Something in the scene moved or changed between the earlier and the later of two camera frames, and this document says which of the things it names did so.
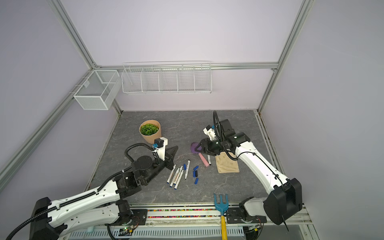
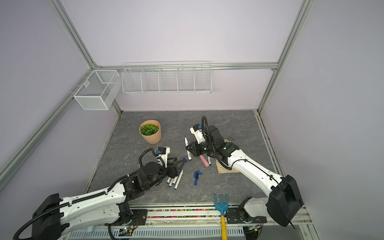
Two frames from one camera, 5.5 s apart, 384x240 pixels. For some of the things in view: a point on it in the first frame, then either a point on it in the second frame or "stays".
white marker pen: x=187 y=168 → x=188 y=153
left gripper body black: x=158 y=167 → x=163 y=172
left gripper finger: x=169 y=153 → x=178 y=165
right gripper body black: x=214 y=147 → x=205 y=149
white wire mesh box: x=99 y=90 stays
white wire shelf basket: x=167 y=77 stays
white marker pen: x=178 y=180 stays
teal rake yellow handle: x=222 y=208 stays
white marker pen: x=174 y=177 stays
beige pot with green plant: x=150 y=130 stays
